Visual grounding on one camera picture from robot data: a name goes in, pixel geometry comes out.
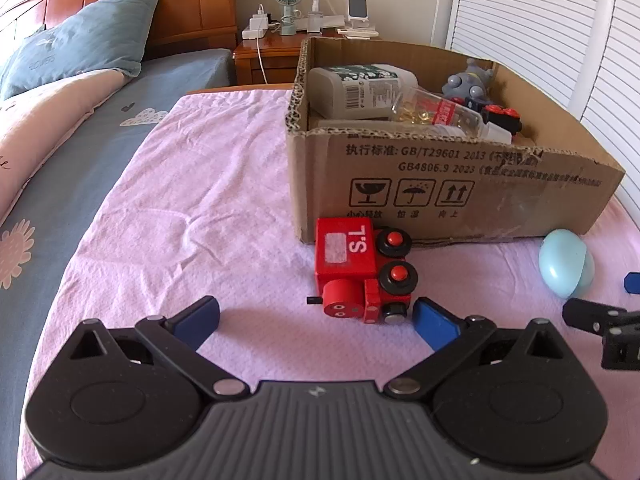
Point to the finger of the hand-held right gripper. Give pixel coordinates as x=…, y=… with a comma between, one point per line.
x=590, y=312
x=633, y=282

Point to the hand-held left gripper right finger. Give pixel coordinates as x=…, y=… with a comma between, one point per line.
x=435, y=322

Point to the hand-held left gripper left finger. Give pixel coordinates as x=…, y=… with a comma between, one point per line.
x=197, y=317

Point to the light blue round case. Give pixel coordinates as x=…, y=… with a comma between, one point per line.
x=565, y=260

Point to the red toy train engine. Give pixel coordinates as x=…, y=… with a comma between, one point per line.
x=345, y=255

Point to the brown cardboard box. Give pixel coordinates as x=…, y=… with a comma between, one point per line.
x=450, y=170

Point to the black toy train car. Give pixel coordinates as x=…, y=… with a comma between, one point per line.
x=505, y=119

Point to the clear bottle red label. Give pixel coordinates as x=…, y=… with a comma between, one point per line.
x=440, y=110

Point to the pink blanket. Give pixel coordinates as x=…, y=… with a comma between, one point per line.
x=210, y=200

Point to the blue-grey patterned bed sheet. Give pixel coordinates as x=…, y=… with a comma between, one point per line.
x=100, y=160

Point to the white louvered door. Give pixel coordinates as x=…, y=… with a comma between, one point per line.
x=620, y=85
x=525, y=10

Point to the grey toy figure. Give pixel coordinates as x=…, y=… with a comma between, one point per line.
x=465, y=82

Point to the white plastic bottle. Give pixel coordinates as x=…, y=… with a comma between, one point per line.
x=350, y=90

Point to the wooden nightstand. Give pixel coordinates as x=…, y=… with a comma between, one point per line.
x=275, y=57

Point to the white power strip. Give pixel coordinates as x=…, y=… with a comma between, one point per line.
x=257, y=27

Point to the white flat tray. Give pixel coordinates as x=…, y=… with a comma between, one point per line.
x=360, y=33

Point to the blue pillow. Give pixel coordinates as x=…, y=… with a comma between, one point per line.
x=90, y=35

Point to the wooden headboard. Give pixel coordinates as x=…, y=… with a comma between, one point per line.
x=190, y=0

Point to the clear spray bottle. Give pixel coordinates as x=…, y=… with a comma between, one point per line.
x=315, y=20

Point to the white device with screen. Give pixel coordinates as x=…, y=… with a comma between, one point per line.
x=359, y=10

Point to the wooden frame edge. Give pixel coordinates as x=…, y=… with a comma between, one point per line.
x=240, y=88

